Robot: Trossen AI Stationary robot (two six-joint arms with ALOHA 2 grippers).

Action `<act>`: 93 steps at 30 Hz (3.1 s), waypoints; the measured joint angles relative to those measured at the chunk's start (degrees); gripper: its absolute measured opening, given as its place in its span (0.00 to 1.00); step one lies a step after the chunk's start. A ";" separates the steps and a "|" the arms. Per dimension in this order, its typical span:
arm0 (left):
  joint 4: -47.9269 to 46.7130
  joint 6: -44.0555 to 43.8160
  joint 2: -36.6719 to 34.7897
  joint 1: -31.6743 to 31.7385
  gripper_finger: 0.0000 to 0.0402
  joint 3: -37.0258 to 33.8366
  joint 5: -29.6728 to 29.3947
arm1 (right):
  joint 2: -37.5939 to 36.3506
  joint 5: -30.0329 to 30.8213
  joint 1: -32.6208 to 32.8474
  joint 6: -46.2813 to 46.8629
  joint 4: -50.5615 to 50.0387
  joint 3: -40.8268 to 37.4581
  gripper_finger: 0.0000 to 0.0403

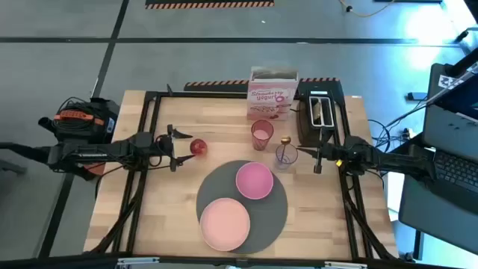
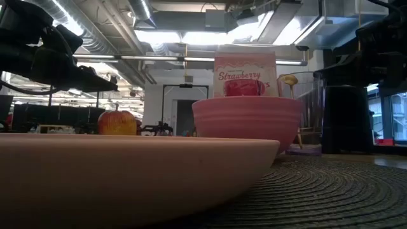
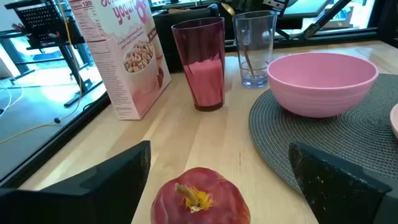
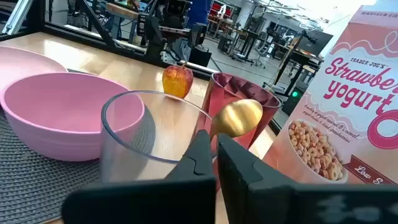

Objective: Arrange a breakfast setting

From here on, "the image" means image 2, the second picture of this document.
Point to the pink strawberry yogurt cereal box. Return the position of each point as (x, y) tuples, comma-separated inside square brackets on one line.
[(245, 66)]

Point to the black gantry frame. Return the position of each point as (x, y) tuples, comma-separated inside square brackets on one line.
[(186, 86)]

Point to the pink round plate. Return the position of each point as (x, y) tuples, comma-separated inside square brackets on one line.
[(111, 178)]

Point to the gold spoon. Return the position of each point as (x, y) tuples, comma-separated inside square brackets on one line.
[(289, 79)]

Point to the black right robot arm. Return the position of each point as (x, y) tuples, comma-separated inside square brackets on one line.
[(388, 35)]

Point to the silver spiral ventilation duct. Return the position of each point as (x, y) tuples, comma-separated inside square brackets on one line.
[(95, 38)]

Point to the red translucent cup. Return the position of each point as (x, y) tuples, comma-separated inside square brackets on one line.
[(243, 88)]

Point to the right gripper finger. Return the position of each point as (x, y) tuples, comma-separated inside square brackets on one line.
[(324, 78)]

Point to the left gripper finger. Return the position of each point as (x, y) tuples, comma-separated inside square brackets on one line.
[(105, 85)]

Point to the red box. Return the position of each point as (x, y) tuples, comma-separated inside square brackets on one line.
[(384, 142)]

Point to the clear glass tumbler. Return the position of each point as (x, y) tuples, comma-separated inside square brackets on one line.
[(313, 105)]

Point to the dark cabinet row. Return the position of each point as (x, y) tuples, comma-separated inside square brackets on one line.
[(57, 116)]

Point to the grey round woven placemat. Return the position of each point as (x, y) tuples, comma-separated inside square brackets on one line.
[(334, 197)]

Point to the black background robot arm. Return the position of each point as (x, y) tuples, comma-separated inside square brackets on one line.
[(157, 128)]

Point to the red apple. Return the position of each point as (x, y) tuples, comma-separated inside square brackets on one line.
[(117, 123)]

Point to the pink ribbed bowl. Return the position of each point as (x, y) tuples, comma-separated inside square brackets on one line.
[(248, 121)]

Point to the rectangular metal air duct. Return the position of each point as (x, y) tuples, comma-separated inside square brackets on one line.
[(318, 22)]

